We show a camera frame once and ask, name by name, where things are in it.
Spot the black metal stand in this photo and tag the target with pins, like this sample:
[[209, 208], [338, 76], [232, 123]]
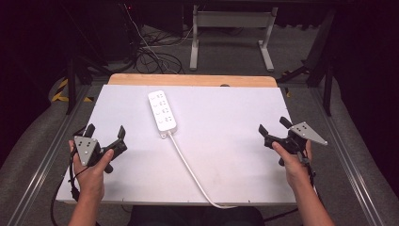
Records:
[[71, 84], [327, 78]]

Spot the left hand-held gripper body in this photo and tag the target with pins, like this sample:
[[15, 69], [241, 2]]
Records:
[[85, 149]]

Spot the white board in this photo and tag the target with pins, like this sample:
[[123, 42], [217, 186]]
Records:
[[226, 141]]

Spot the person's right hand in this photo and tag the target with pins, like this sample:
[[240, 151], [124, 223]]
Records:
[[293, 164]]

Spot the aluminium floor rail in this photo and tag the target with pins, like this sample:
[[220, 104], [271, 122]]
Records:
[[348, 163], [47, 160]]

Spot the person's left hand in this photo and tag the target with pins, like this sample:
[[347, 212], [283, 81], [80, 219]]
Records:
[[91, 177]]

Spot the white metal desk frame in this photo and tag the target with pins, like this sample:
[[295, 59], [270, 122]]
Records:
[[230, 19]]

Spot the person's dark trousers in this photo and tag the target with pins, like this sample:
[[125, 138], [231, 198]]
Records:
[[194, 216]]

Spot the yellow black hazard tape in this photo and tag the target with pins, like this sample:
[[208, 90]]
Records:
[[59, 92]]

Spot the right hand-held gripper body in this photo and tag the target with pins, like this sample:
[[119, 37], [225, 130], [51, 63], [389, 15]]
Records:
[[306, 133]]

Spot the white power strip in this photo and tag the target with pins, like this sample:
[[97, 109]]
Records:
[[162, 110]]

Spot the wooden table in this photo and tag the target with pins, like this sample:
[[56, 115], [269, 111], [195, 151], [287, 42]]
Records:
[[188, 80]]

